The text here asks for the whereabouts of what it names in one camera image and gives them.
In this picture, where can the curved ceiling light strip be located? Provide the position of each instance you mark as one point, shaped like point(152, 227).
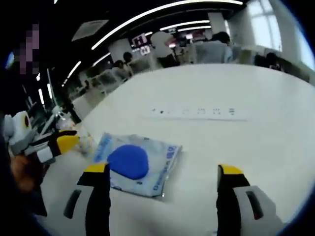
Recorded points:
point(152, 12)

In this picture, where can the ceiling air vent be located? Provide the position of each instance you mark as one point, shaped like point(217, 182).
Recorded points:
point(89, 30)

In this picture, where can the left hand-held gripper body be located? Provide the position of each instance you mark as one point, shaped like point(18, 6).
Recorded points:
point(18, 132)

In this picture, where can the white pillar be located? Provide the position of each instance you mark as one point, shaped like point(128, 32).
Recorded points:
point(217, 23)
point(120, 50)

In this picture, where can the clear packet with blue pad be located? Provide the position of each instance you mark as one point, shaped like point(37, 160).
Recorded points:
point(157, 152)

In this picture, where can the clear plastic water bottle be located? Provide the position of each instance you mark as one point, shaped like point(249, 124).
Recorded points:
point(64, 125)

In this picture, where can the person's left hand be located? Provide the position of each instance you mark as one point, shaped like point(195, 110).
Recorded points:
point(27, 172)

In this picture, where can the table socket strip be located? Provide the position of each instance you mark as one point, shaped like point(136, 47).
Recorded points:
point(197, 113)

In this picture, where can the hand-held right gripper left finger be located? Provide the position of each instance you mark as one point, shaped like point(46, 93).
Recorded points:
point(98, 196)

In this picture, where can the large bright window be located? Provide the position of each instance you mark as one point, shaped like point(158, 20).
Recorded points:
point(265, 27)

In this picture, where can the white table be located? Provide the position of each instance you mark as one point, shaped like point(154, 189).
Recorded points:
point(221, 147)

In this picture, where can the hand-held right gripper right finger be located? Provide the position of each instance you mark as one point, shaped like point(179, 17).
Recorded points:
point(229, 201)

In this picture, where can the wall monitor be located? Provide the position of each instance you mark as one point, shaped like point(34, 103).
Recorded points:
point(138, 40)

